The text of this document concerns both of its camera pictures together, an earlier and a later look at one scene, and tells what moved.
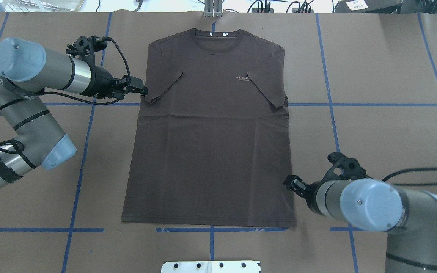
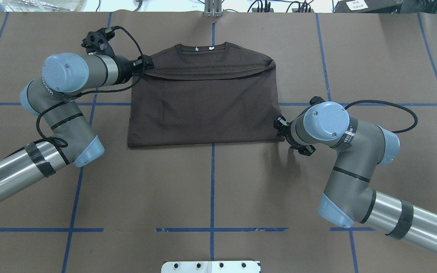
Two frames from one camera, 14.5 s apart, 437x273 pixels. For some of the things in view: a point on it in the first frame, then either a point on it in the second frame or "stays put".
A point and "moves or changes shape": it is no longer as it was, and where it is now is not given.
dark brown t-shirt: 210,145 moves or changes shape
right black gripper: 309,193 to 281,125
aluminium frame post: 213,8 stays put
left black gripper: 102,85 to 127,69
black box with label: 368,6 stays put
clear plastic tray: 41,5 stays put
